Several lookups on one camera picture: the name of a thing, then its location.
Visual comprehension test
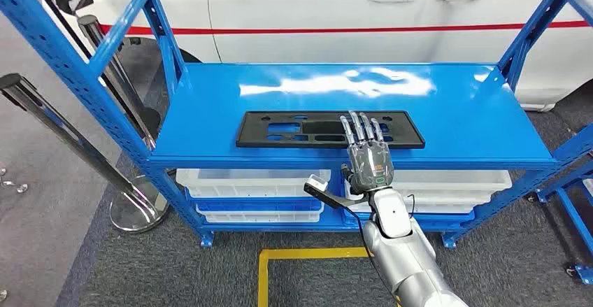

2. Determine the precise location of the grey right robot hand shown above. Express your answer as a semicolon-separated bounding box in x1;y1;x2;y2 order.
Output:
339;110;396;195

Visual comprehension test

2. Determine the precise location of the black plastic frame part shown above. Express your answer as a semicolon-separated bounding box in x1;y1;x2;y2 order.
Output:
235;110;426;150

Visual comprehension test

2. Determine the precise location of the blue metal shelf rack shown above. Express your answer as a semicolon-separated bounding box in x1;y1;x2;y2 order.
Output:
0;0;593;250

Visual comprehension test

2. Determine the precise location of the blue wheeled shelf rack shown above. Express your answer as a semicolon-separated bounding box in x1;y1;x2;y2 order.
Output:
528;156;593;286

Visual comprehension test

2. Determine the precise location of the white plastic bin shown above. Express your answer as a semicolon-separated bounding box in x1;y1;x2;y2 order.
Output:
196;204;324;224
176;169;333;199
347;197;493;215
345;169;513;204

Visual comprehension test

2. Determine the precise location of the blue plastic bin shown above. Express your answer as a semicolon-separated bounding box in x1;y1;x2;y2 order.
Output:
343;211;478;228
185;197;325;213

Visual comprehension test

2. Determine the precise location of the thin black pole stand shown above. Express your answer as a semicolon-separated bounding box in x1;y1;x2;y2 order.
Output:
20;0;162;141

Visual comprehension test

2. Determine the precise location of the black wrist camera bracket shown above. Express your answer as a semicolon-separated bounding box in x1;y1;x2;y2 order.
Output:
306;186;368;211

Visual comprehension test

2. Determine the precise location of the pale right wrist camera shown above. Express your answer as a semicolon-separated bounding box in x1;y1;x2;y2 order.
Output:
303;174;330;199

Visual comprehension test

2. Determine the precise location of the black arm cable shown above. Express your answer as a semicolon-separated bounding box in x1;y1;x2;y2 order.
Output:
340;194;417;307

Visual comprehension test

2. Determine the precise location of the chrome stanchion post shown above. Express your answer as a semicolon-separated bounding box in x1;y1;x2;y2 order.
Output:
77;14;159;152
0;73;171;233

